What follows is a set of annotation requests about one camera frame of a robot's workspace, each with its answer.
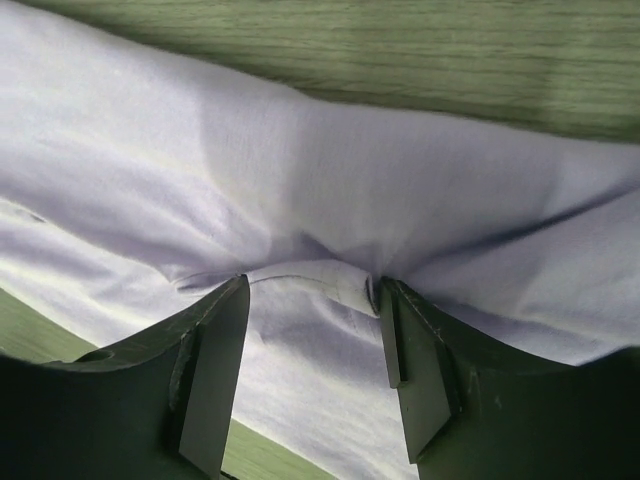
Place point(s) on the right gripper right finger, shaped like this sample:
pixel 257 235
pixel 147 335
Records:
pixel 473 407

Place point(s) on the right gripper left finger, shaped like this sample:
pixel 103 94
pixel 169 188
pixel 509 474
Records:
pixel 156 405

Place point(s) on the lavender t-shirt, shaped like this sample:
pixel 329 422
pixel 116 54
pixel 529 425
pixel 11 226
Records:
pixel 134 181

